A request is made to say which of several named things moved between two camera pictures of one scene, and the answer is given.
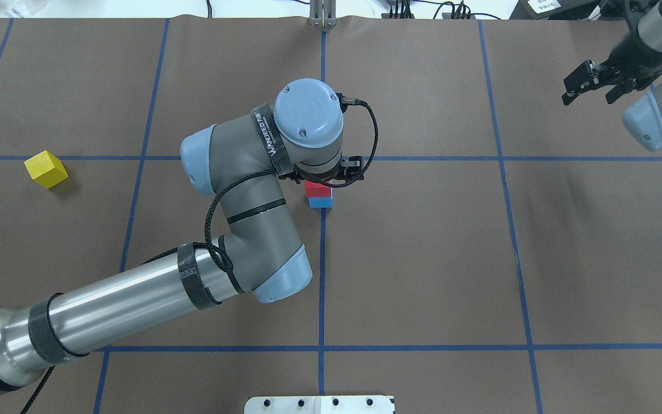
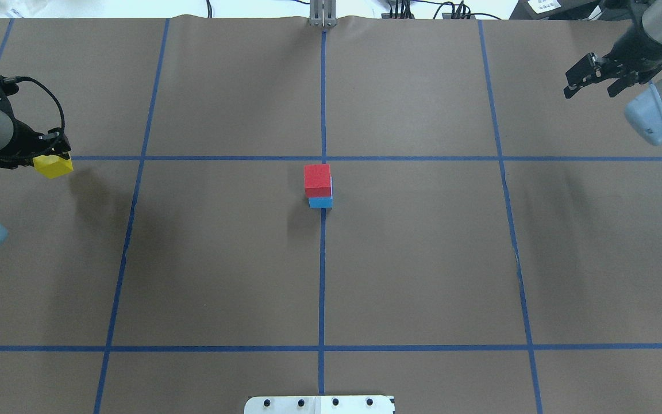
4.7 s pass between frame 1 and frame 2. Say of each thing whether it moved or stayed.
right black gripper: stayed
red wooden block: stayed
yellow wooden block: moved
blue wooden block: stayed
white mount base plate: stayed
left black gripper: moved
